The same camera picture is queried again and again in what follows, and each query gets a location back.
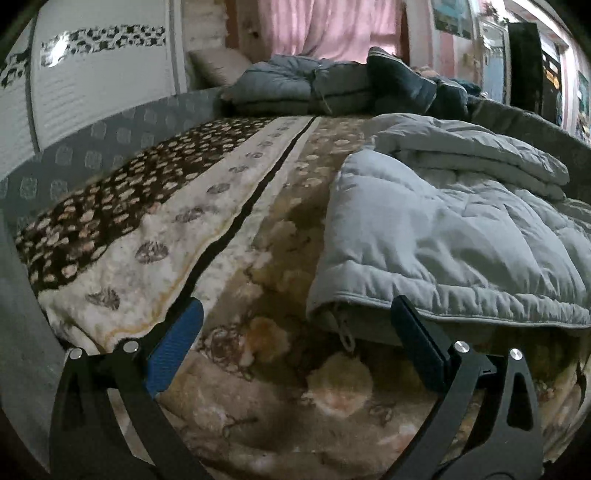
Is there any dark blue striped quilt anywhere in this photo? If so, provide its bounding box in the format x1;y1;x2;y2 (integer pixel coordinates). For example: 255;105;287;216
367;46;471;121

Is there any dark door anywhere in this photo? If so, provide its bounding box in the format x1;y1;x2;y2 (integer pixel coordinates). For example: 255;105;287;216
508;21;565;126

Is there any small wall poster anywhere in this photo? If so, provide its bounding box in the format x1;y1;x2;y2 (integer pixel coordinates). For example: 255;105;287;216
575;71;591;140

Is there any beige pillow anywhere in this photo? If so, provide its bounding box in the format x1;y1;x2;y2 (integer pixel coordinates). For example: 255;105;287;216
188;47;254;89

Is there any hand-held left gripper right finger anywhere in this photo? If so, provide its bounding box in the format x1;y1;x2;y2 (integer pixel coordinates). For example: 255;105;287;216
383;295;546;480

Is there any pink curtain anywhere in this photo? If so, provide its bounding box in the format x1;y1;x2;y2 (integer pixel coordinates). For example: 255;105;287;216
256;0;408;60

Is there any folded light blue quilt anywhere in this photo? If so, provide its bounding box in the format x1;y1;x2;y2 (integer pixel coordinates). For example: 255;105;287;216
221;54;376;116

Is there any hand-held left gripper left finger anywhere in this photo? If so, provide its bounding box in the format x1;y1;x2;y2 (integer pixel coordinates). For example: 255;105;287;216
48;298;213;480

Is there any white framed mirror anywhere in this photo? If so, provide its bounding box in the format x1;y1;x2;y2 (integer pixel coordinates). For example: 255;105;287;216
478;14;511;105

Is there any light grey down jacket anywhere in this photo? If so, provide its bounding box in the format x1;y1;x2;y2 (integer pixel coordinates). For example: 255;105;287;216
306;113;591;348

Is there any framed wall poster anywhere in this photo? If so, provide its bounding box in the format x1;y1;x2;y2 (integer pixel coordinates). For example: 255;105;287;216
431;0;474;40

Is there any brown floral plush blanket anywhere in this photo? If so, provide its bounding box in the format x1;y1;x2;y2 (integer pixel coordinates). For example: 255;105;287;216
14;114;591;480

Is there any white sliding door wardrobe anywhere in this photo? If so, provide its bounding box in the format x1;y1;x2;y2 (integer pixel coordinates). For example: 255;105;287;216
0;0;188;178

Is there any grey patterned bed surround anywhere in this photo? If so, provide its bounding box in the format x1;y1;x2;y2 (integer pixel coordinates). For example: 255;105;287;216
0;87;591;467

